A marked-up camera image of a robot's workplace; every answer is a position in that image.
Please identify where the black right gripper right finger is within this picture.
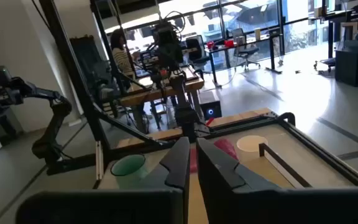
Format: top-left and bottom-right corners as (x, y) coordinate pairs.
(196, 138), (358, 224)

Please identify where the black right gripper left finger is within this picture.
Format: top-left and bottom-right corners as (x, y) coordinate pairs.
(16, 136), (191, 224)

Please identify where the teal mug with dark rim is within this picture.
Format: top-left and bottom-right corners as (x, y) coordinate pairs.
(110, 154), (149, 190)

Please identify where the black office chair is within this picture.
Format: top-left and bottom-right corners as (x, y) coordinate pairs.
(185, 35), (211, 74)

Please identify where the person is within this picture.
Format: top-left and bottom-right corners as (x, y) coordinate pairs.
(109, 28), (137, 80)

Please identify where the wooden workbench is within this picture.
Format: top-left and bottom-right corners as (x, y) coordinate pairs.
(116, 67), (205, 133)

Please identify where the white mug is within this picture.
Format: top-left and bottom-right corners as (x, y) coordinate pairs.
(236, 135), (269, 162)

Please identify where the pink folded cloth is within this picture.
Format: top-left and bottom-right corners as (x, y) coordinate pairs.
(190, 138), (239, 174)

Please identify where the black computer tower blue light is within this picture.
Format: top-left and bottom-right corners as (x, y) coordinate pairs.
(199, 91), (223, 121)

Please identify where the black office desk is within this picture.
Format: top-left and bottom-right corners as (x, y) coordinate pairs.
(203, 30), (284, 88)

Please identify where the grey office chair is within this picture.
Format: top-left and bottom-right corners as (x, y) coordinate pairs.
(230, 27), (261, 71)

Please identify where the black cabinet with blue light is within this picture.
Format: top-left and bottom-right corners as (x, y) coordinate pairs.
(335, 40), (358, 87)

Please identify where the black aluminium table frame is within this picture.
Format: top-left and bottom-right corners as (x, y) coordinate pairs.
(31, 0), (358, 187)

